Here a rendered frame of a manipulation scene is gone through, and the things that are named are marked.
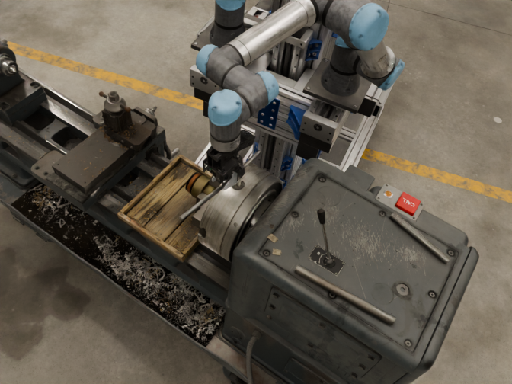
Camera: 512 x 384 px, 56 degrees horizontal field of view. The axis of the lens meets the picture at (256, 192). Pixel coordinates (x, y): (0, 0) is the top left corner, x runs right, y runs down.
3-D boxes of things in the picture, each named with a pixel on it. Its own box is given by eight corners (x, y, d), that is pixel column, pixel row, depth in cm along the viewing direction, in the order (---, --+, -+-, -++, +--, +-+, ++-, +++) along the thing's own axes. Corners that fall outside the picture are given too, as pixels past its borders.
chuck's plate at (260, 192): (279, 211, 177) (287, 162, 150) (228, 276, 162) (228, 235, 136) (270, 206, 178) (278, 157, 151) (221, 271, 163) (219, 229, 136)
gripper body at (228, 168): (202, 172, 129) (200, 145, 119) (223, 153, 133) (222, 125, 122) (223, 188, 127) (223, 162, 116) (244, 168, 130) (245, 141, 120)
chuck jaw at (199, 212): (229, 207, 155) (207, 228, 147) (227, 217, 158) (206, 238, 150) (202, 190, 158) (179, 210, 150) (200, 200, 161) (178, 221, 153)
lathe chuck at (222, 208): (270, 206, 178) (278, 156, 151) (220, 271, 163) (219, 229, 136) (251, 193, 180) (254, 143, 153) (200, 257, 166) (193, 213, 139)
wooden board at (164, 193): (240, 196, 187) (241, 190, 184) (182, 263, 169) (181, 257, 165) (180, 159, 195) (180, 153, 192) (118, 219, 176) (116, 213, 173)
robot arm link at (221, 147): (223, 113, 119) (248, 131, 116) (223, 126, 123) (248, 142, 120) (203, 132, 116) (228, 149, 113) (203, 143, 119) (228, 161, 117)
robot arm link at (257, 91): (250, 55, 117) (217, 78, 112) (283, 79, 113) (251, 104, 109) (249, 78, 124) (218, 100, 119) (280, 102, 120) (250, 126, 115)
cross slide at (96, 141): (162, 127, 196) (161, 120, 193) (85, 195, 174) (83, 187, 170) (132, 109, 201) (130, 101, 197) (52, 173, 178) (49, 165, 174)
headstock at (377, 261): (435, 294, 171) (489, 241, 139) (380, 413, 146) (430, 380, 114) (294, 209, 186) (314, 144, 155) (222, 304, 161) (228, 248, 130)
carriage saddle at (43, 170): (168, 139, 201) (167, 129, 196) (86, 212, 176) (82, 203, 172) (114, 107, 209) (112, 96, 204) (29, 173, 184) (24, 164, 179)
